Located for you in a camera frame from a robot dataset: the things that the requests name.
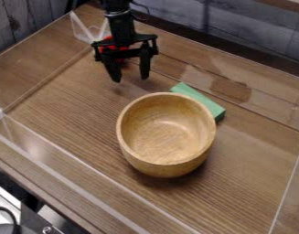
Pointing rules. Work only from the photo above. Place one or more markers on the green rectangular block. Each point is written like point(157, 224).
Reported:
point(216, 110)

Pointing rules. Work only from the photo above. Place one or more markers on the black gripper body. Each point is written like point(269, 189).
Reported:
point(141, 41)

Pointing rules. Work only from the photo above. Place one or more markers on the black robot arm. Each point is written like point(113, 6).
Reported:
point(125, 43)

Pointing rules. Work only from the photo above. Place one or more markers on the wooden bowl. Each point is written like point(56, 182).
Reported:
point(165, 132)

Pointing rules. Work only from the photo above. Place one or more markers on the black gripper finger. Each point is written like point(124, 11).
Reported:
point(113, 68)
point(144, 57)

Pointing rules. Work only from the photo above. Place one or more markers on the red plush fruit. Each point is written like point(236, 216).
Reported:
point(106, 48)

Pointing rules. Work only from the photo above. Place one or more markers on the black metal bracket with screw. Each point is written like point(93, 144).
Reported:
point(46, 222)

